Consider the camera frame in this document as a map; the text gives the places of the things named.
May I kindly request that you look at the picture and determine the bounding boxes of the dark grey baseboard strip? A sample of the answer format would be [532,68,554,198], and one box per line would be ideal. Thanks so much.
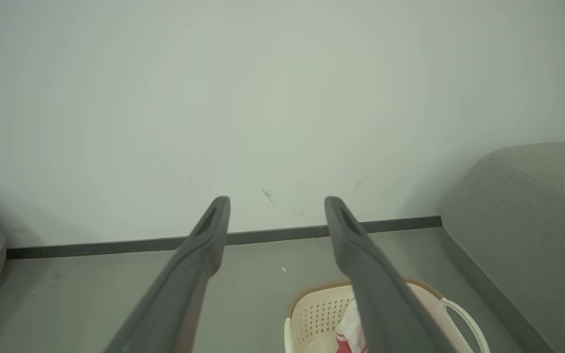
[6,216,442,260]

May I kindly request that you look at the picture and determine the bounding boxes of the cream perforated laundry basket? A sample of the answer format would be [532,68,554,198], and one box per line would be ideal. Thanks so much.
[284,278,490,353]

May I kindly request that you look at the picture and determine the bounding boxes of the red jersey with white trim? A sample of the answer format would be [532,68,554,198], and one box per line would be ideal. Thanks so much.
[335,333,367,353]

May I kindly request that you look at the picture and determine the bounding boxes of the grey fabric sofa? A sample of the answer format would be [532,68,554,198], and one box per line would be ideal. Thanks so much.
[441,141,565,353]

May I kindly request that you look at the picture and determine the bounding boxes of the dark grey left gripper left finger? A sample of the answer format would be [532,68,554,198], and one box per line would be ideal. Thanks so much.
[103,196,231,353]

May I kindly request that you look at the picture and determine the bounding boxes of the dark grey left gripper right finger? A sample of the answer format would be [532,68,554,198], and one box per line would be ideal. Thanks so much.
[325,196,460,353]

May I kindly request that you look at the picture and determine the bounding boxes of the white garment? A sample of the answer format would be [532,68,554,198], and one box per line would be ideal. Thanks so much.
[335,298,367,352]

